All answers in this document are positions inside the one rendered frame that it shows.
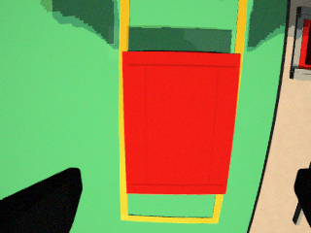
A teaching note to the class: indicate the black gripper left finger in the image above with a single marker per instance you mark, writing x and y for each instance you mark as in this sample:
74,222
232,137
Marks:
45,207

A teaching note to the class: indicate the yellow rectangular frame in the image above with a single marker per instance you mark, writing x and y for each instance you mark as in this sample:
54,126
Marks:
240,43

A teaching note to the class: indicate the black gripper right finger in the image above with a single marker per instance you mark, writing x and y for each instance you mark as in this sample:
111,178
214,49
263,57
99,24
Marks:
302,189

